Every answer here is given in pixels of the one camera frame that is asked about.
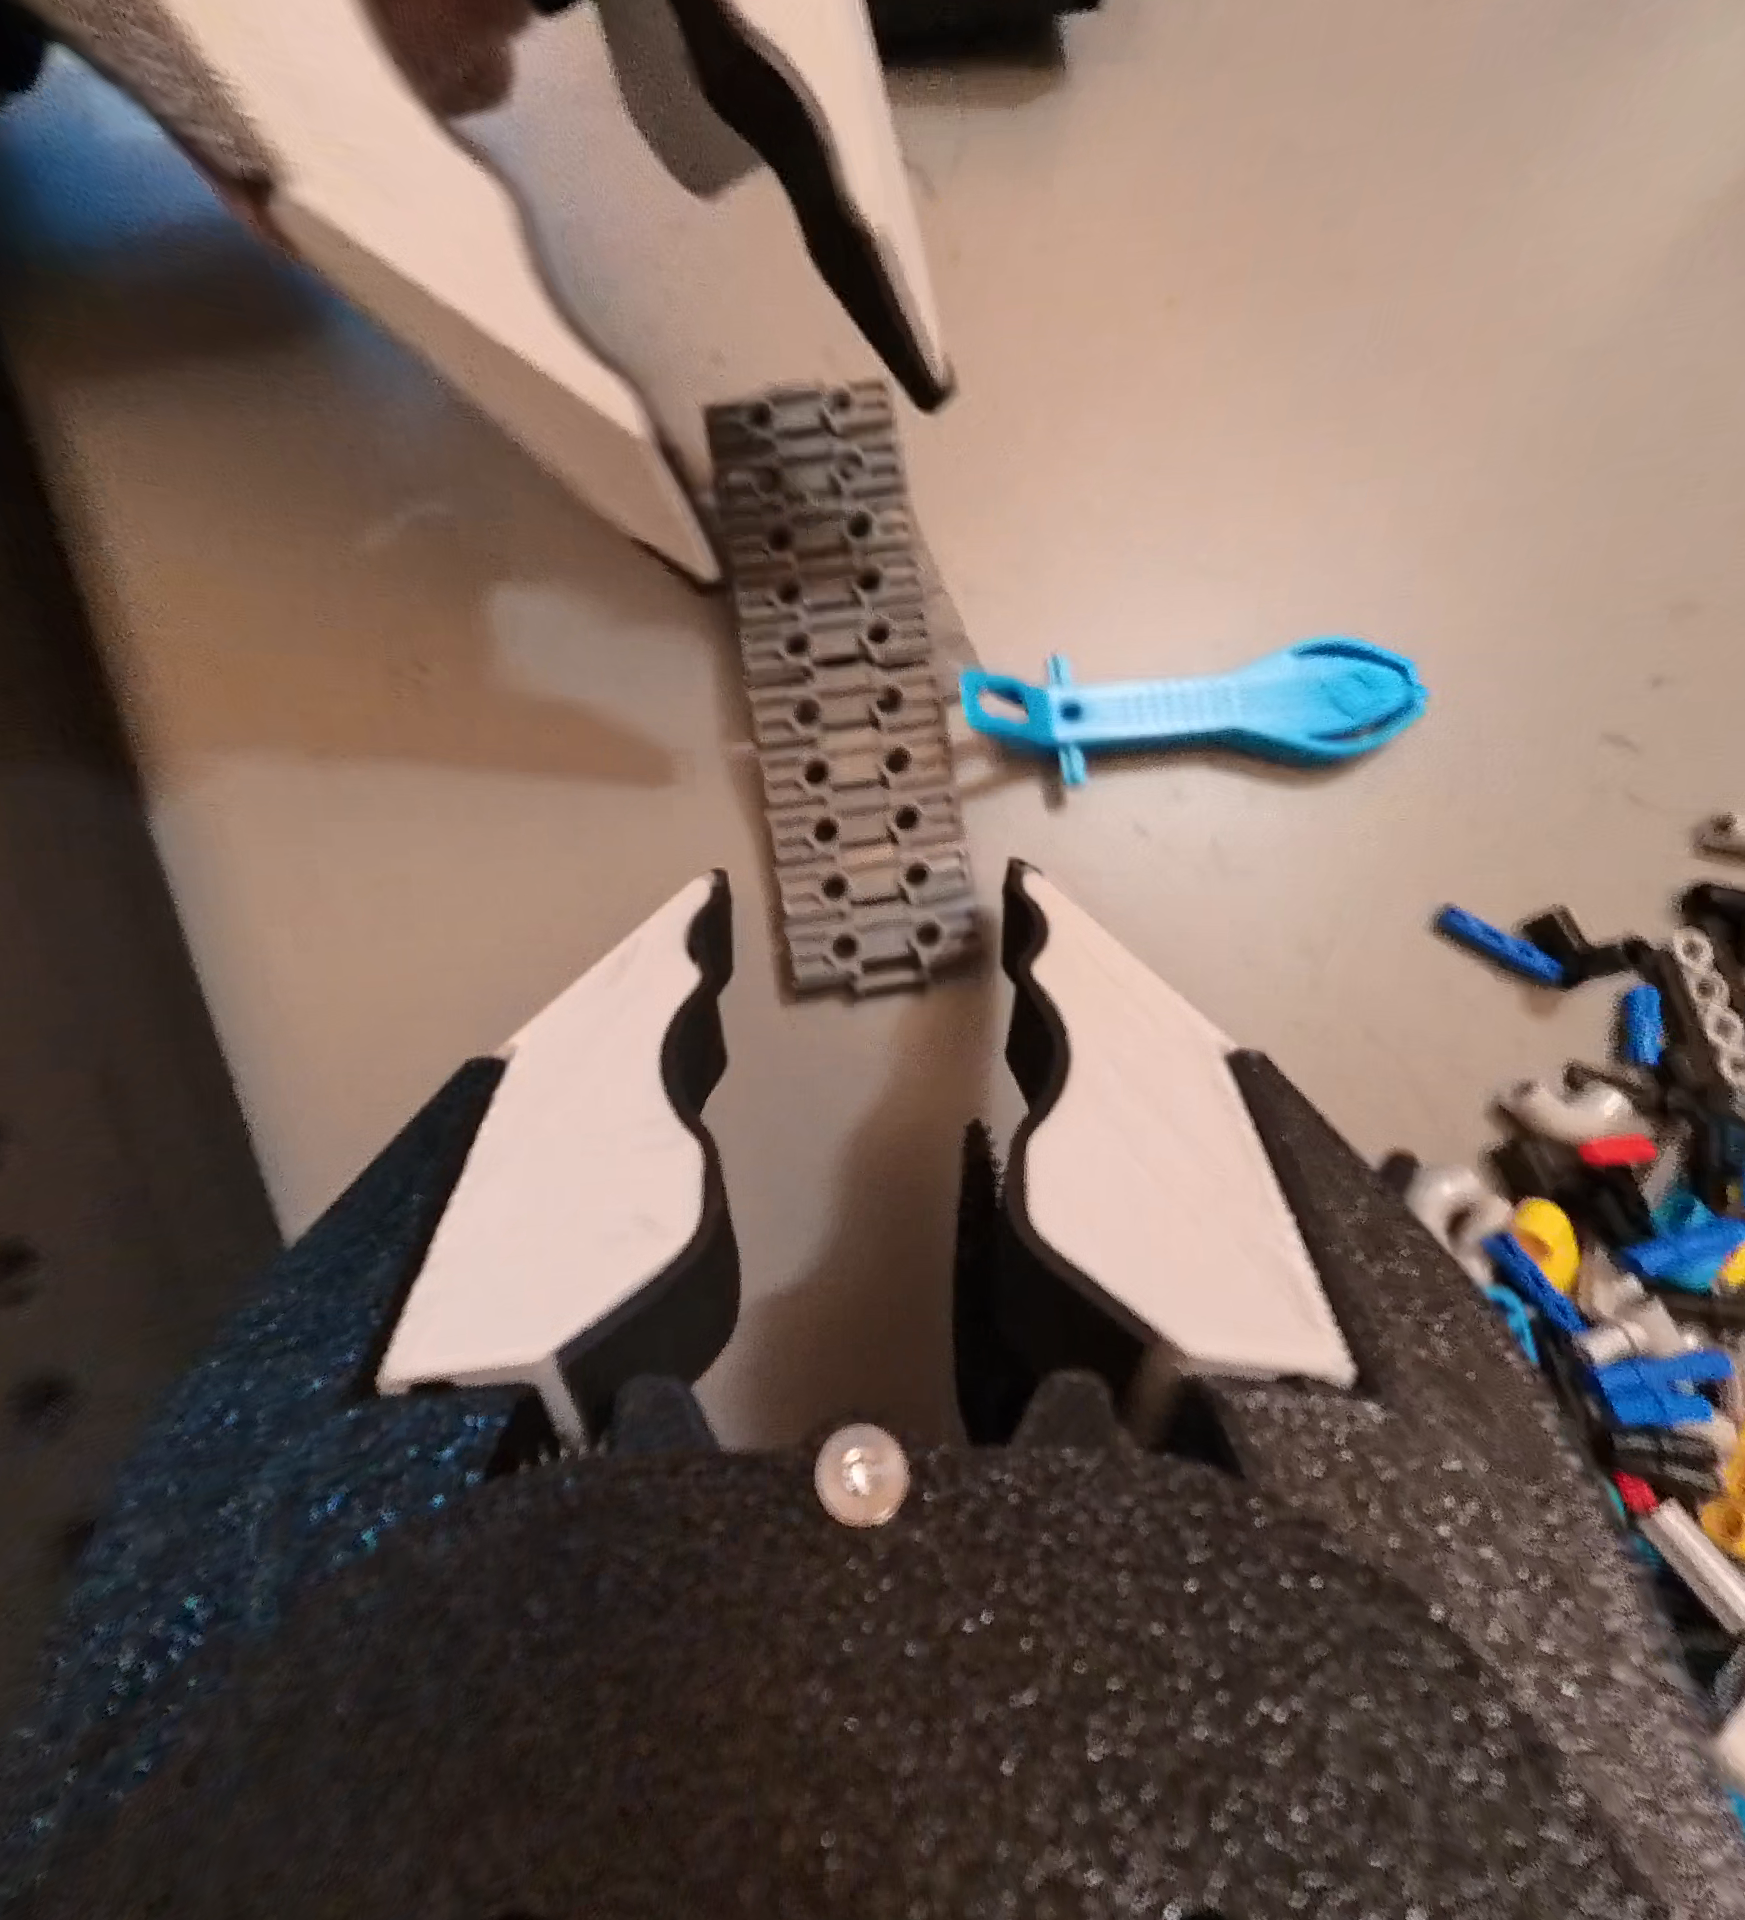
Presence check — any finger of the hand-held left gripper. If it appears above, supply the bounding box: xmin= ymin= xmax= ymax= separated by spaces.
xmin=592 ymin=0 xmax=957 ymax=416
xmin=157 ymin=0 xmax=727 ymax=593

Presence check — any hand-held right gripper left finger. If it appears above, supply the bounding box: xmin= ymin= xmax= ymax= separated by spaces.
xmin=376 ymin=873 xmax=743 ymax=1446

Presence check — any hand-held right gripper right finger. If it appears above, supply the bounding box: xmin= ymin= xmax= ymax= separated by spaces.
xmin=953 ymin=862 xmax=1357 ymax=1446

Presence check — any pile of plastic building pieces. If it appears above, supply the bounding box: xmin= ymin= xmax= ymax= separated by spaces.
xmin=1380 ymin=812 xmax=1745 ymax=1849

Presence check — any grey toy track chain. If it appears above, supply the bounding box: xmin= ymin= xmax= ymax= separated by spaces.
xmin=702 ymin=380 xmax=995 ymax=1005

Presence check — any person's left hand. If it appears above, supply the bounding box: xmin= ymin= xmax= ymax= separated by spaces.
xmin=376 ymin=0 xmax=530 ymax=121

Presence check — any blue plastic separator tool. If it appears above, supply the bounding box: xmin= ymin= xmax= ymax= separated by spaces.
xmin=957 ymin=636 xmax=1434 ymax=789

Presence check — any black studded pad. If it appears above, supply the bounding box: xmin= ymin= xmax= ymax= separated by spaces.
xmin=0 ymin=304 xmax=290 ymax=1920

